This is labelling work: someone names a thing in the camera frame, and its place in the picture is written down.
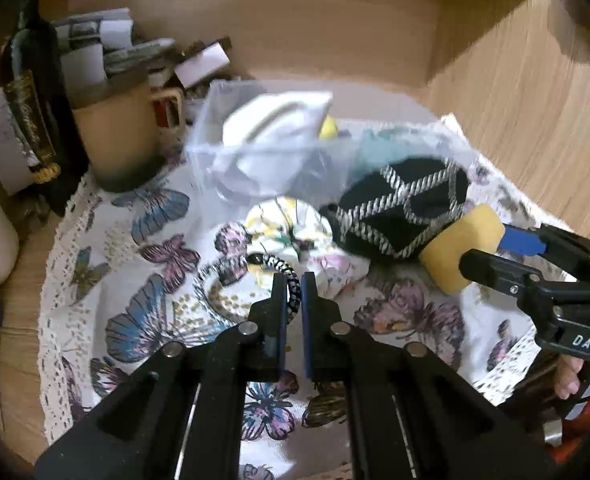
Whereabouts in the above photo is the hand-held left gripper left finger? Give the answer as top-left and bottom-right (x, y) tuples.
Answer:
(32, 272), (291, 480)

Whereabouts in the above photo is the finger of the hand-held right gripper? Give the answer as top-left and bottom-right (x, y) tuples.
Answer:
(499, 223), (590, 286)
(458, 248), (556, 311)

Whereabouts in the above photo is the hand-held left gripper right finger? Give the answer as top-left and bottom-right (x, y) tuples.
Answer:
(301, 271), (558, 480)

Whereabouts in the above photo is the yellow sponge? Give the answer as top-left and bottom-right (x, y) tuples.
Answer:
(419, 203), (506, 295)

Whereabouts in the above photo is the black white striped hair tie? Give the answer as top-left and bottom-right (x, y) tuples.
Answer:
(192, 251), (303, 328)

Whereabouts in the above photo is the clear plastic container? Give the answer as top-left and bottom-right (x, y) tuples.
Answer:
(184, 79), (476, 211)

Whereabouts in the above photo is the person's right hand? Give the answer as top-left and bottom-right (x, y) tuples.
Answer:
(554, 355), (586, 402)

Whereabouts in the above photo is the white yellow printed scrunchie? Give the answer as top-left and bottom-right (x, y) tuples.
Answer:
(244, 197), (337, 263)

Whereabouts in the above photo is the butterfly printed tablecloth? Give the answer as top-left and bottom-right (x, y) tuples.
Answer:
(38, 114), (578, 480)

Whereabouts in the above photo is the teal cloth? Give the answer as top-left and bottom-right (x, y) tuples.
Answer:
(347, 129), (418, 182)

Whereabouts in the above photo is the white cloth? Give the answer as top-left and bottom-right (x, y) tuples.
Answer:
(212, 91), (334, 197)

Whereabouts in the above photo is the small red white box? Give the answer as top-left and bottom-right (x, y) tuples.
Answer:
(151, 97), (182, 129)

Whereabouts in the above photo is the beige mug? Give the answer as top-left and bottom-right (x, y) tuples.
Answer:
(72, 84), (187, 194)

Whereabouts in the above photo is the white card box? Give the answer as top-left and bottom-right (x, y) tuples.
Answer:
(174, 41), (232, 89)

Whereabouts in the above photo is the dark glass bottle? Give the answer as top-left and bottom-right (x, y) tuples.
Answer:
(0, 7), (92, 217)

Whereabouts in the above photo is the black sock with rope pattern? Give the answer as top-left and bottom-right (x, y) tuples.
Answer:
(319, 156), (476, 262)

